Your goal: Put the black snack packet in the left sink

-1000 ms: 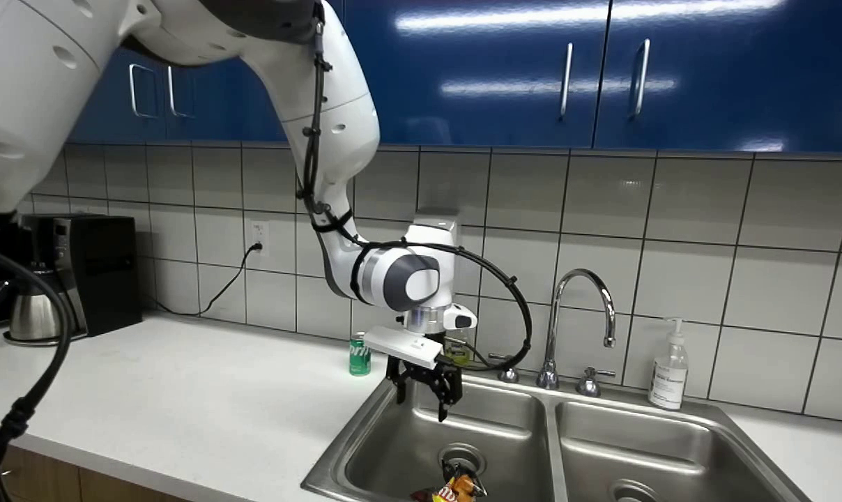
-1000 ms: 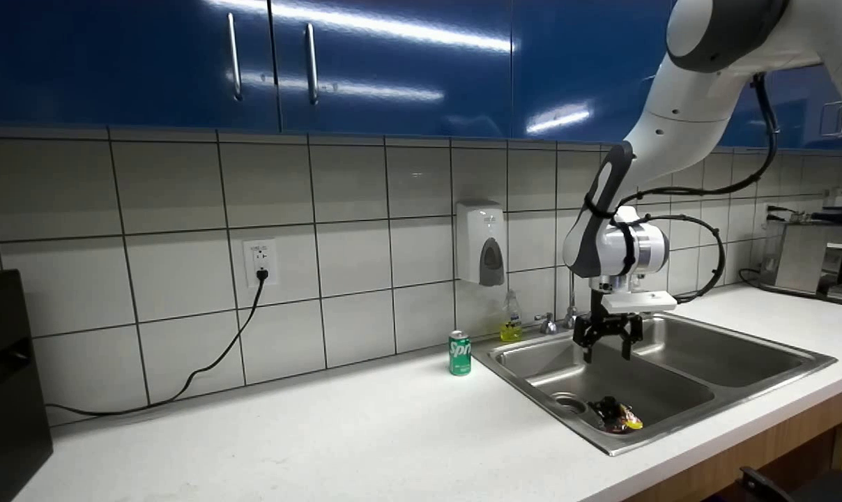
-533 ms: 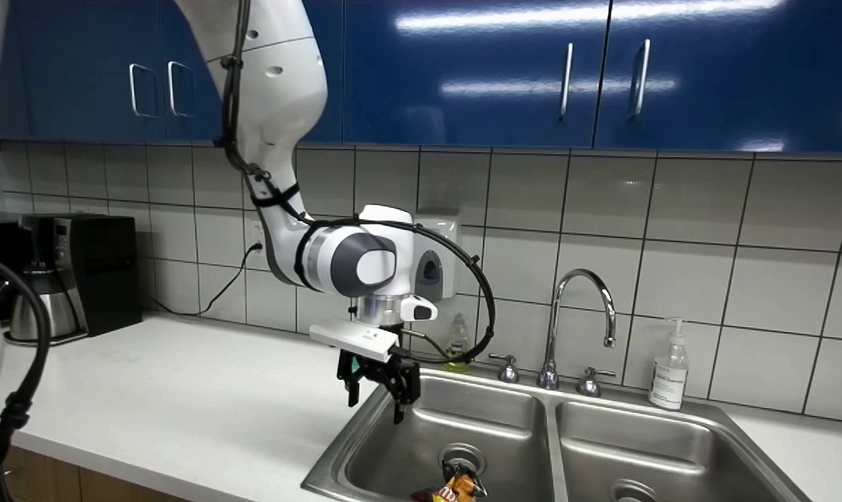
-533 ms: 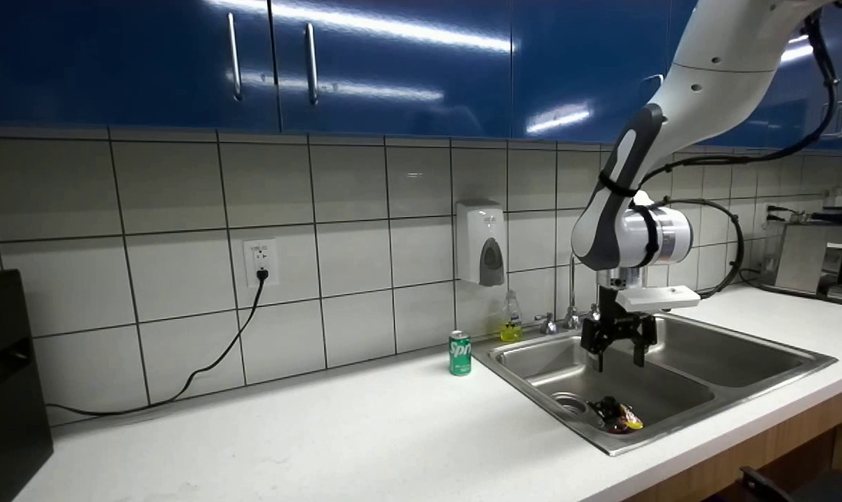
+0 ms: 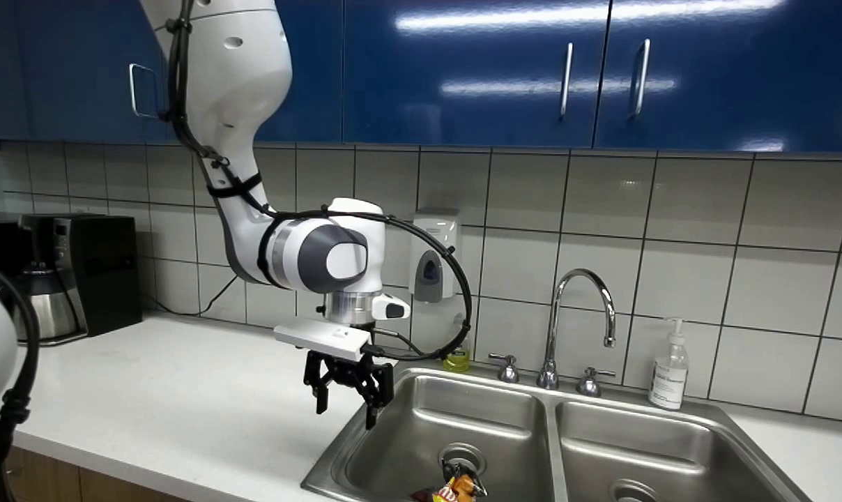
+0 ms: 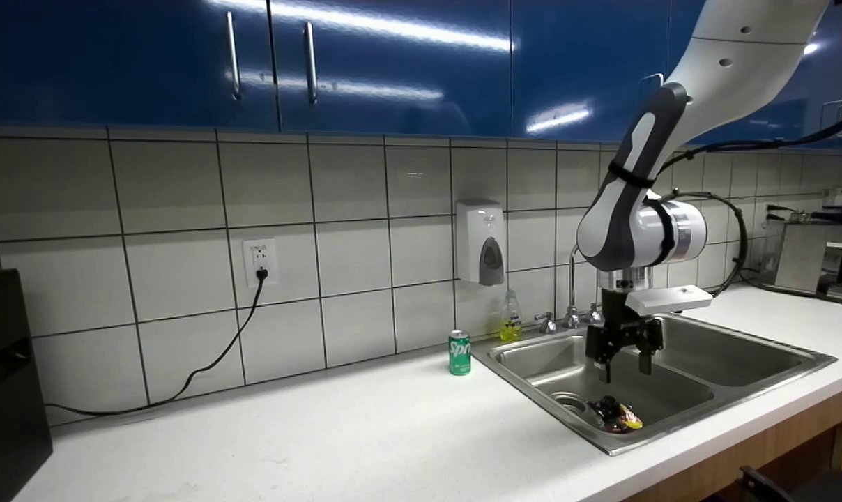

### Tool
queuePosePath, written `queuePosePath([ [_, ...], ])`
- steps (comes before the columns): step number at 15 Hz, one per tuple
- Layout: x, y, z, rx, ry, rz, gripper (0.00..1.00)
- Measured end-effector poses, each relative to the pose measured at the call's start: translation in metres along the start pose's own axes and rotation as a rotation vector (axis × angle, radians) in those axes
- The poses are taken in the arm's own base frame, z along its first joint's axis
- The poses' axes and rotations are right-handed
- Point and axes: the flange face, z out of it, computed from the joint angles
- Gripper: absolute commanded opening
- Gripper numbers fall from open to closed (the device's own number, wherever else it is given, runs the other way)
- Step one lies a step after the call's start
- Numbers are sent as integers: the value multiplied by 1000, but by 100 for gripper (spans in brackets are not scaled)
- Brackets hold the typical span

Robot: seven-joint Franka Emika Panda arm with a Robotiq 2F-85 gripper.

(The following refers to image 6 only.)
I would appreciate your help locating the stainless steel double sink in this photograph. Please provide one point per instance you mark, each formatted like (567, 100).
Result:
(699, 373)

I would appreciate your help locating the white wall outlet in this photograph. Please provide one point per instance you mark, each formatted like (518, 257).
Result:
(259, 253)

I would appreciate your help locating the green dish soap bottle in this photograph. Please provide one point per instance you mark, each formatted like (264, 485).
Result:
(461, 352)

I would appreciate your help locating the wooden base cabinet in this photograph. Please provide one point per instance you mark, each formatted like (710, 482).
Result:
(699, 478)

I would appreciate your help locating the black snack packet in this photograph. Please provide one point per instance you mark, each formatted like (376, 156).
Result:
(617, 414)

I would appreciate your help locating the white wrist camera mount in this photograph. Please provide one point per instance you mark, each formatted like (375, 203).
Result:
(671, 296)

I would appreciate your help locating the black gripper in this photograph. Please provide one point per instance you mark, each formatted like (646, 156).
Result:
(617, 326)

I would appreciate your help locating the black coffee maker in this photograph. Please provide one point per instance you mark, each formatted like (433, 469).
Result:
(7, 391)

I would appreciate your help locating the white wall soap dispenser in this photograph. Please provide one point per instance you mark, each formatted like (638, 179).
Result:
(480, 241)

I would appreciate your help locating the black chair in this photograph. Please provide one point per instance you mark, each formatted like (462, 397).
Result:
(839, 489)

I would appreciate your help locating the yellow dish soap bottle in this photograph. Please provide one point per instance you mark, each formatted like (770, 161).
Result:
(508, 326)

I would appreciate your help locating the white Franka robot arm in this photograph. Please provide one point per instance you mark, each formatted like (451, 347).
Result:
(736, 57)

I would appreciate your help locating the stainless steel countertop appliance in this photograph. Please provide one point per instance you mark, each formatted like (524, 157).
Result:
(801, 262)

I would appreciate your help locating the chrome gooseneck faucet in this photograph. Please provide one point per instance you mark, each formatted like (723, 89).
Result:
(572, 296)

